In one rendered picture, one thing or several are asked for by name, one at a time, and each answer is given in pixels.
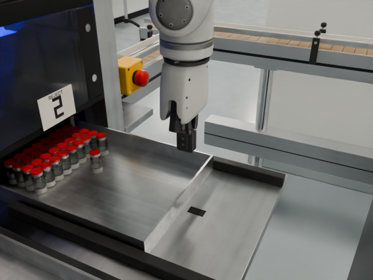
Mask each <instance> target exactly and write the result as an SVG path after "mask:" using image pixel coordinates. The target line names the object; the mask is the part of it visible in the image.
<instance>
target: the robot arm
mask: <svg viewBox="0 0 373 280"><path fill-rule="evenodd" d="M214 5H215V0H149V14H150V19H151V20H152V22H153V24H154V25H155V27H156V28H157V29H158V30H159V44H160V54H161V55H162V56H163V61H164V63H163V65H162V72H161V78H160V102H159V108H160V119H161V120H162V121H164V120H166V119H168V118H169V117H170V121H169V132H174V133H177V149H178V150H180V151H184V152H188V153H192V152H193V151H194V150H195V149H196V130H194V129H197V126H198V115H199V112H200V111H201V110H202V109H203V108H204V107H205V106H206V104H207V101H208V62H209V61H210V56H211V55H212V54H213V47H214V43H213V37H214Z"/></svg>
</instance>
